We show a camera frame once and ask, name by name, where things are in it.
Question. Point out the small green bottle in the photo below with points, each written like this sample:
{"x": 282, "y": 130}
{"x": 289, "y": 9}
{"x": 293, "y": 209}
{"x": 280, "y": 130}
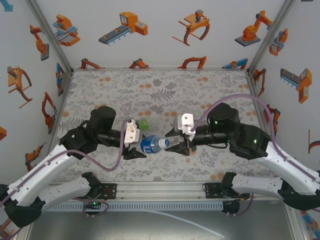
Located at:
{"x": 144, "y": 124}

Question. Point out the blue label water bottle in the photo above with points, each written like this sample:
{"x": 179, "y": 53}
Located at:
{"x": 150, "y": 145}

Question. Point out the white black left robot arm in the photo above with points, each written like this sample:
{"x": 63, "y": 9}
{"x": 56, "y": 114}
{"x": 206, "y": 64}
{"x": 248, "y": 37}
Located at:
{"x": 37, "y": 172}

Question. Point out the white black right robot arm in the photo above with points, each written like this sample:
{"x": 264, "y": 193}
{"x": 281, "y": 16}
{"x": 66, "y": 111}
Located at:
{"x": 287, "y": 165}

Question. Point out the floral patterned table mat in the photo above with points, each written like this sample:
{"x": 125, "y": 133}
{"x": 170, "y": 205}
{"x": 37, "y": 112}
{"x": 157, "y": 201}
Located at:
{"x": 160, "y": 170}

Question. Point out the black controller box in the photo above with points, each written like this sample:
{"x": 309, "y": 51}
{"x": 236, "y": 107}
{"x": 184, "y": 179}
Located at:
{"x": 93, "y": 205}
{"x": 231, "y": 207}

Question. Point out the thin white tube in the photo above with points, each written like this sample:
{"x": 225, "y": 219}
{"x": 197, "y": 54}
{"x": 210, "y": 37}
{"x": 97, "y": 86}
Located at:
{"x": 185, "y": 221}

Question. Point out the grey metal base sheet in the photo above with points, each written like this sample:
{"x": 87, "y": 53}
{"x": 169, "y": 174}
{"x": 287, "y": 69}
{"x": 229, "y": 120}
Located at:
{"x": 125, "y": 227}

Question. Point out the aluminium side rail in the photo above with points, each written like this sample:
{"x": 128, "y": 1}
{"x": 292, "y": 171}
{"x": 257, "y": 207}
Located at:
{"x": 255, "y": 95}
{"x": 62, "y": 105}

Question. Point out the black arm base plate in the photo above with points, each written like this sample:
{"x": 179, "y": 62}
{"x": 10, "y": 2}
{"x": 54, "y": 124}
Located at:
{"x": 111, "y": 192}
{"x": 212, "y": 191}

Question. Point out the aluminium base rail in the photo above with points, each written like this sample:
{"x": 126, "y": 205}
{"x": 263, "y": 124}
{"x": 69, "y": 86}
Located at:
{"x": 160, "y": 191}

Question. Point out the aluminium cross rail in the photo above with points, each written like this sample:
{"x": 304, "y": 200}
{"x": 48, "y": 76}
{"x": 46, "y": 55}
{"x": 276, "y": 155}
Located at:
{"x": 160, "y": 69}

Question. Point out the aluminium frame post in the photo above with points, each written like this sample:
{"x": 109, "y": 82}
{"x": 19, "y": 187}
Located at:
{"x": 271, "y": 37}
{"x": 50, "y": 35}

